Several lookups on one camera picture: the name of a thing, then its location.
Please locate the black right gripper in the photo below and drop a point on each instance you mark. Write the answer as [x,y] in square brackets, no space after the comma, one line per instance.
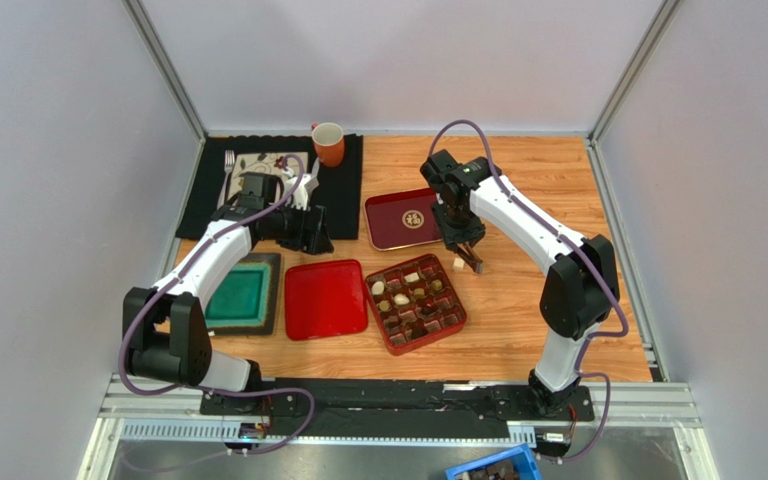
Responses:
[462,235]

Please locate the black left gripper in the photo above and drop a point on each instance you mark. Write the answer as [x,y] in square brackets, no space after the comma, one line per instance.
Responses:
[314,241]

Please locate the red chocolate serving tray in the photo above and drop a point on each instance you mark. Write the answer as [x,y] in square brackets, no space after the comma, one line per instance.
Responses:
[401,219]

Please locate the red tin lid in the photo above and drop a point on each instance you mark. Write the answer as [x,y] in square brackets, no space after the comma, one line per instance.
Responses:
[324,299]

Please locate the white round chocolate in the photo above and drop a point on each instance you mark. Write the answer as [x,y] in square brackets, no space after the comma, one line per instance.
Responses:
[401,299]
[378,288]

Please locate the red chocolate box with tray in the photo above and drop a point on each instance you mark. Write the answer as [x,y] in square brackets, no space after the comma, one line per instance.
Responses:
[404,328]

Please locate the metal serving tongs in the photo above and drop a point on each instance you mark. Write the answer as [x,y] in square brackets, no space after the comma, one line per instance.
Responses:
[467,254]

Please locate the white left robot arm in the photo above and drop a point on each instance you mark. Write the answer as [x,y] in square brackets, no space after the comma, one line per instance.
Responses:
[165,336]

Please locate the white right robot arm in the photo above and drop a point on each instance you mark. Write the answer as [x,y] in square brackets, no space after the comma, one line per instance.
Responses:
[581,281]

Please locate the black cloth placemat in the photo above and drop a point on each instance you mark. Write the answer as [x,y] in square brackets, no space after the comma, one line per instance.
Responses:
[339,189]

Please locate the floral square plate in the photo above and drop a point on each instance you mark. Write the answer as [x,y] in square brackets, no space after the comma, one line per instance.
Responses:
[286,165]

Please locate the turquoise glazed dark plate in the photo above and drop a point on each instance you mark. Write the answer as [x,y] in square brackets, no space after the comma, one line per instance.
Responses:
[245,303]

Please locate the orange mug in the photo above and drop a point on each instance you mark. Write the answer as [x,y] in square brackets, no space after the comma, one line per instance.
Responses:
[329,143]

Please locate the silver fork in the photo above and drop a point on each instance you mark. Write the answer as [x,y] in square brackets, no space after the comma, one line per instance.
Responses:
[228,165]

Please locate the blue plastic bin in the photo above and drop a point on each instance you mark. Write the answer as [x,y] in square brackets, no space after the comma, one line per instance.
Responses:
[514,463]

